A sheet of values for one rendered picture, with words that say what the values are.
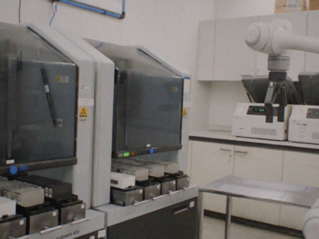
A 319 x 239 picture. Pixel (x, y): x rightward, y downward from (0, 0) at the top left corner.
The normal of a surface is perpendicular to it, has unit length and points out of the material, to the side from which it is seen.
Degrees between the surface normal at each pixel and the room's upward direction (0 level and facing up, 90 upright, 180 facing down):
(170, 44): 90
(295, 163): 90
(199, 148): 90
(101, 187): 90
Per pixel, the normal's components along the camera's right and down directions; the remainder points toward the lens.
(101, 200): 0.81, 0.07
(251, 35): -0.77, -0.03
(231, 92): -0.58, 0.02
